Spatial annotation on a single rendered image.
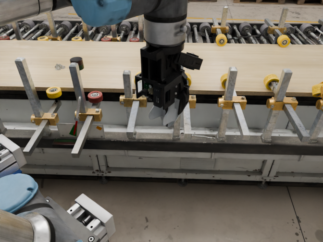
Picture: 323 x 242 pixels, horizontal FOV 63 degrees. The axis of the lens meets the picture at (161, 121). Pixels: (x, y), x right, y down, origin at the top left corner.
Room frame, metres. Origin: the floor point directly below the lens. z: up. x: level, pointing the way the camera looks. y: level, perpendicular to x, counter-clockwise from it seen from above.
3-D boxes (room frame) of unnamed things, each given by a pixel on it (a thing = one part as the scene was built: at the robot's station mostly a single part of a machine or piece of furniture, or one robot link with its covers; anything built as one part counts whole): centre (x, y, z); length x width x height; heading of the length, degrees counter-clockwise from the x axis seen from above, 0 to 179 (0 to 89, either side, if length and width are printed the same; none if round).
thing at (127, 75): (1.14, 0.17, 0.87); 0.04 x 0.04 x 0.48; 88
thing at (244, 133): (1.10, -0.37, 0.95); 0.50 x 0.04 x 0.04; 178
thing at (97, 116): (1.15, 0.39, 0.85); 0.14 x 0.06 x 0.05; 88
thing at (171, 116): (0.46, -0.02, 1.35); 0.06 x 0.03 x 0.09; 144
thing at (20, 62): (1.16, 0.67, 0.93); 0.04 x 0.04 x 0.48; 88
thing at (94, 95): (1.25, 0.37, 0.85); 0.08 x 0.08 x 0.11
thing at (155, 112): (0.48, 0.01, 1.35); 0.06 x 0.03 x 0.09; 144
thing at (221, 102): (1.11, -0.36, 0.95); 0.14 x 0.06 x 0.05; 88
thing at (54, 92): (1.30, 0.62, 0.85); 0.08 x 0.08 x 0.11
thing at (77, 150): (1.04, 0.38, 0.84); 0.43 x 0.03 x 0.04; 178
